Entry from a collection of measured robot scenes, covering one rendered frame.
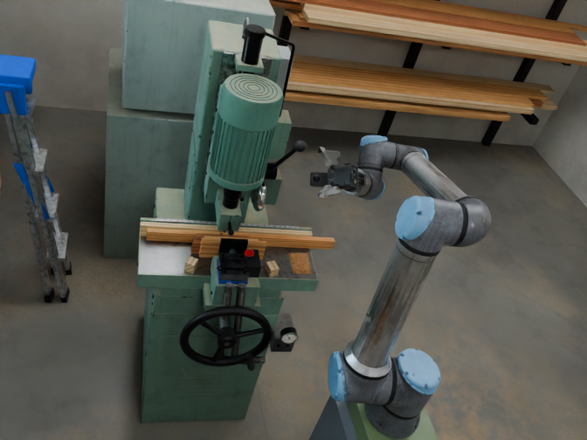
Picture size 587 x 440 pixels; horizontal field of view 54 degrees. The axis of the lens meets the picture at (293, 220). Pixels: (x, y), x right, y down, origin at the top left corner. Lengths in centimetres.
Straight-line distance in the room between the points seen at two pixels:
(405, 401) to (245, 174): 85
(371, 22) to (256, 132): 218
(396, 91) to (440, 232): 268
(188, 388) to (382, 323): 100
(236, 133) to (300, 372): 151
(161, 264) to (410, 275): 81
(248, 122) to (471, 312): 225
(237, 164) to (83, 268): 160
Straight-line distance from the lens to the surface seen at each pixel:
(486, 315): 358
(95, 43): 408
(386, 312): 162
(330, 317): 311
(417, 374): 185
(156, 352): 219
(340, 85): 391
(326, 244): 208
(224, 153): 170
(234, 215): 186
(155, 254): 193
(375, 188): 195
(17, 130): 237
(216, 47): 181
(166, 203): 229
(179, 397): 244
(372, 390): 182
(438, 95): 424
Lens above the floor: 226
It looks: 39 degrees down
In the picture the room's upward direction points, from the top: 17 degrees clockwise
